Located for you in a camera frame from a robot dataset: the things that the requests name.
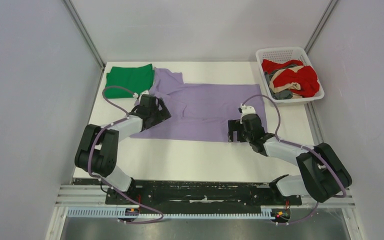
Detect purple t shirt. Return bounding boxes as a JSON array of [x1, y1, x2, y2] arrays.
[[132, 68, 267, 143]]

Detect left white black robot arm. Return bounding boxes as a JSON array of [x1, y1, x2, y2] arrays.
[[74, 94, 171, 204]]

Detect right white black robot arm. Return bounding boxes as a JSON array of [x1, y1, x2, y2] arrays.
[[227, 113, 353, 204]]

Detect folded green t shirt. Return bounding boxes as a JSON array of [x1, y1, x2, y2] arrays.
[[105, 64, 155, 94]]

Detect grey t shirt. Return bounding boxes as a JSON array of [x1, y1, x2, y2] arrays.
[[263, 64, 298, 100]]

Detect beige t shirt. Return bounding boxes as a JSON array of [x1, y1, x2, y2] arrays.
[[270, 65, 303, 99]]

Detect red t shirt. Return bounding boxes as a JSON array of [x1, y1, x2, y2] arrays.
[[261, 59, 321, 98]]

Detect white plastic laundry basket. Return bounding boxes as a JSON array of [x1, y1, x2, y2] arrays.
[[255, 46, 325, 105]]

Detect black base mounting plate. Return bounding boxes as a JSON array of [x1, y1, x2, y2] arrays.
[[105, 178, 302, 216]]

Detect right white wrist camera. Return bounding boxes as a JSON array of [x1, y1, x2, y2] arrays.
[[238, 104, 256, 117]]

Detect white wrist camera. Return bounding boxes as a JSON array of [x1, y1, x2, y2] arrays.
[[132, 90, 150, 102], [238, 104, 256, 117]]

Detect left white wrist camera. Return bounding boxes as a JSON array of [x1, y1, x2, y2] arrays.
[[132, 90, 150, 102]]

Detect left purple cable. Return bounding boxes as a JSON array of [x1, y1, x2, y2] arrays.
[[86, 85, 165, 225]]

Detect purple cable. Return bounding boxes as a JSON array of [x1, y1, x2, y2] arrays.
[[241, 94, 348, 226], [86, 85, 165, 225]]

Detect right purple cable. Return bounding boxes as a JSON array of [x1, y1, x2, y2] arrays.
[[241, 94, 348, 226]]

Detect aluminium frame rails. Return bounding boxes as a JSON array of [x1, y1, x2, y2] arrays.
[[46, 109, 354, 240]]

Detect white slotted cable duct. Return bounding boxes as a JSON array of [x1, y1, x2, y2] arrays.
[[67, 207, 275, 220]]

